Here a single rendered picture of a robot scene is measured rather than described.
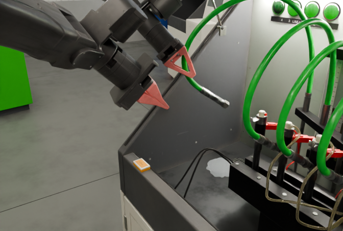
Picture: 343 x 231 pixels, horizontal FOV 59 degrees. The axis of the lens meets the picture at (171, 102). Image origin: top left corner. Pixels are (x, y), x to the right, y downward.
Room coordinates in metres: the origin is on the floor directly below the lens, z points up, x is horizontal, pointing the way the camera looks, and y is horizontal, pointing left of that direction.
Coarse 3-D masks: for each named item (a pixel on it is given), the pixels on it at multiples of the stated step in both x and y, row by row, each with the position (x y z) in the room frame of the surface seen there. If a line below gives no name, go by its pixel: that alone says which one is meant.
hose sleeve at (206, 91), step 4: (204, 88) 0.76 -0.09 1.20; (200, 92) 0.76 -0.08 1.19; (204, 92) 0.76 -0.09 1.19; (208, 92) 0.76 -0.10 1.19; (208, 96) 0.76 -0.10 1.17; (212, 96) 0.76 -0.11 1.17; (216, 96) 0.77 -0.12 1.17; (212, 100) 0.77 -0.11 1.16; (216, 100) 0.77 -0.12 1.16; (220, 100) 0.77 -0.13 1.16; (224, 100) 0.78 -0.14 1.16; (220, 104) 0.77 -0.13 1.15
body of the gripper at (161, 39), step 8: (160, 24) 0.77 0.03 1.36; (152, 32) 0.76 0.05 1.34; (160, 32) 0.76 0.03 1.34; (168, 32) 0.77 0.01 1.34; (152, 40) 0.76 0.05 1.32; (160, 40) 0.75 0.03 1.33; (168, 40) 0.75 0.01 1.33; (176, 40) 0.72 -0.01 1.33; (160, 48) 0.75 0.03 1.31; (168, 48) 0.74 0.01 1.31; (160, 56) 0.72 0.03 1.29
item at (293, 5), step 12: (240, 0) 0.78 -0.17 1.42; (288, 0) 0.81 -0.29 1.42; (216, 12) 0.77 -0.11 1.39; (300, 12) 0.81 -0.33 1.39; (204, 24) 0.76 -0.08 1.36; (192, 36) 0.75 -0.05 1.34; (312, 36) 0.82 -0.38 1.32; (312, 48) 0.82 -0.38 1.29; (312, 72) 0.83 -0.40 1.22; (192, 84) 0.76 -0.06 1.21
